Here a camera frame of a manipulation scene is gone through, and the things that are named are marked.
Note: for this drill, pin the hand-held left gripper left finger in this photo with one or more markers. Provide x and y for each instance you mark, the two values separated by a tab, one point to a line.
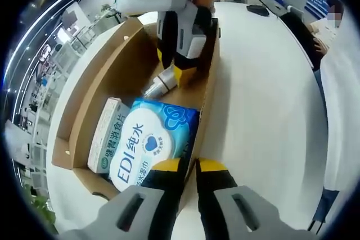
166	195

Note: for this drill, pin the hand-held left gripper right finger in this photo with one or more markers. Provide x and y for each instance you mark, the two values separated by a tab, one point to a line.
213	195

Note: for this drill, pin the small silver bottle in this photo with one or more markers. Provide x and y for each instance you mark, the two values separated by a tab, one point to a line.
163	81

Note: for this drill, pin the blue soft wet wipes pack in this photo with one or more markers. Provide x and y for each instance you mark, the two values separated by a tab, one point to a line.
146	144

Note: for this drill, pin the white medicine box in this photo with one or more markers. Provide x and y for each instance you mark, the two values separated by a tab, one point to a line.
107	136

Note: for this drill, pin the brown cardboard shoe box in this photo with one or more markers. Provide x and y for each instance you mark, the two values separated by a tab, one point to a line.
92	88

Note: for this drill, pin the black computer mouse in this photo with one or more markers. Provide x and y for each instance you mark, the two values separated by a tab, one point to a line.
257	10

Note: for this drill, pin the blue clothing strip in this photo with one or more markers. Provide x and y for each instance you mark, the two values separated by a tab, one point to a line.
324	203

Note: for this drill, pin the potted green plant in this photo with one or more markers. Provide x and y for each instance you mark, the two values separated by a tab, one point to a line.
39	209

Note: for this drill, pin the person's white coat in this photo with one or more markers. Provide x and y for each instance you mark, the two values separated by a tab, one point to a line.
343	110

